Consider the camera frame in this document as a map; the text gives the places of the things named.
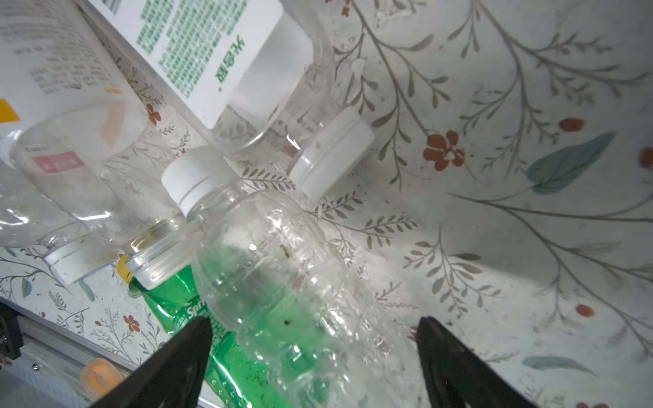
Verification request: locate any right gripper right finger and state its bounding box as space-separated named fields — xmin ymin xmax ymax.
xmin=417 ymin=316 xmax=534 ymax=407

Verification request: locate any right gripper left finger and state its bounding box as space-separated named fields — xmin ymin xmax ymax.
xmin=93 ymin=317 xmax=213 ymax=408

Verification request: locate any green sprite bottle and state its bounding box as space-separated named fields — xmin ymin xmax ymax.
xmin=116 ymin=254 xmax=333 ymax=408

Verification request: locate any clear bottle white cap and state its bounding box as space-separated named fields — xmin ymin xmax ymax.
xmin=162 ymin=148 xmax=421 ymax=407

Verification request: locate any white green label bottle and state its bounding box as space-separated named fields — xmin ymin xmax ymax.
xmin=81 ymin=1 xmax=375 ymax=200

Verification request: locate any white yellow label bottle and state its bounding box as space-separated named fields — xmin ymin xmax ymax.
xmin=1 ymin=1 xmax=149 ymax=163

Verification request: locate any roll of tape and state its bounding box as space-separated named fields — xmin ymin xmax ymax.
xmin=79 ymin=358 xmax=124 ymax=401

